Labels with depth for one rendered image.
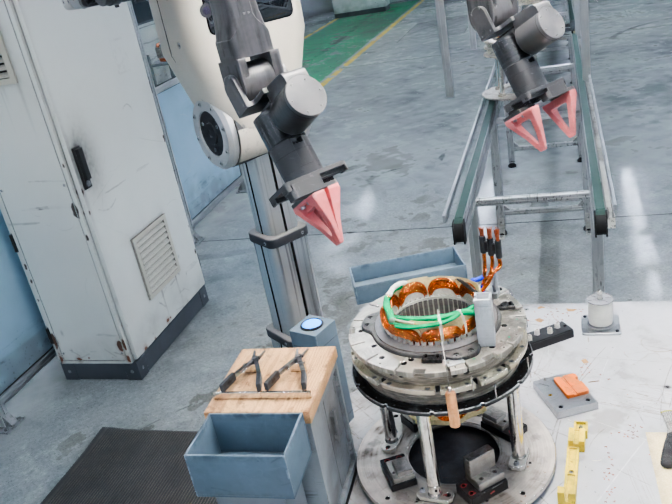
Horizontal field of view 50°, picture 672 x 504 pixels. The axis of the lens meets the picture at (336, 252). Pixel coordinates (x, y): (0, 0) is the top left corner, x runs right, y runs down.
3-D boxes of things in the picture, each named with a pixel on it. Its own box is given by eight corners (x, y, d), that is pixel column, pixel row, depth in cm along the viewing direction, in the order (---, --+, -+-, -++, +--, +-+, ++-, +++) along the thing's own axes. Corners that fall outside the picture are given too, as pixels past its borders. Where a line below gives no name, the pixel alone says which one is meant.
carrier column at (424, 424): (441, 501, 131) (427, 407, 123) (428, 501, 132) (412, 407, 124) (443, 492, 133) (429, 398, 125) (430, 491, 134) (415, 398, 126)
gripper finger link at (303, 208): (378, 223, 98) (346, 162, 99) (337, 242, 95) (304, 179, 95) (355, 238, 104) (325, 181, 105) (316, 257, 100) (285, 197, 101)
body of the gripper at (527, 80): (569, 86, 126) (550, 47, 126) (532, 101, 121) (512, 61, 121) (542, 101, 132) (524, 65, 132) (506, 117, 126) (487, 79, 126)
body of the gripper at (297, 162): (351, 170, 99) (326, 123, 100) (291, 195, 94) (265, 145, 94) (331, 187, 105) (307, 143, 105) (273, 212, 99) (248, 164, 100)
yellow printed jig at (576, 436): (579, 509, 127) (578, 494, 125) (558, 507, 128) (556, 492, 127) (589, 429, 145) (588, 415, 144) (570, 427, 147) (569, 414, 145)
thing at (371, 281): (466, 350, 179) (454, 245, 167) (478, 374, 169) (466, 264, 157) (368, 370, 178) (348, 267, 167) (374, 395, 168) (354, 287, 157)
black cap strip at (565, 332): (574, 337, 176) (573, 329, 175) (519, 356, 172) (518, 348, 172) (562, 328, 180) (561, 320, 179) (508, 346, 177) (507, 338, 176)
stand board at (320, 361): (311, 424, 119) (309, 412, 118) (206, 424, 125) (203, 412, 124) (338, 356, 137) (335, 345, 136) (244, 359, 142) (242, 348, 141)
